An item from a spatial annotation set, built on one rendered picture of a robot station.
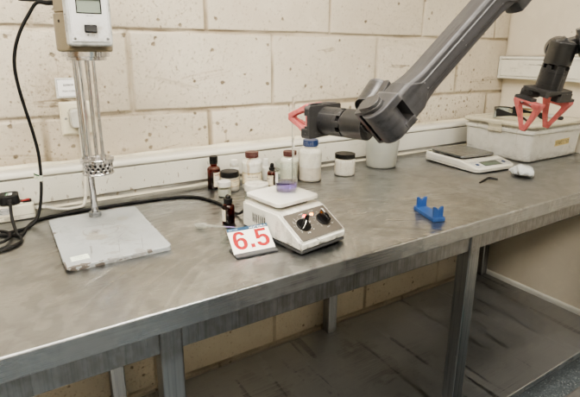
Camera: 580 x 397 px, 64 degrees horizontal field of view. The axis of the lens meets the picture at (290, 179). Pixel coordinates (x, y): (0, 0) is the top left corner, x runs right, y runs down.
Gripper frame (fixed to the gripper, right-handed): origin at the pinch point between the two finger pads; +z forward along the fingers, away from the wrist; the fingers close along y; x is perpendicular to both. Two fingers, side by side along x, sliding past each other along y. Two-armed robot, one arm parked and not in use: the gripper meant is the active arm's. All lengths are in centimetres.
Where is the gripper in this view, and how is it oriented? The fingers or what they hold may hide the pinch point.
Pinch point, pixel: (292, 116)
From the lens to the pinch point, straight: 101.8
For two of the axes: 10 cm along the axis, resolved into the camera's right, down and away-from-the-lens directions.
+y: -6.8, 1.9, -7.0
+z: -7.3, -1.8, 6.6
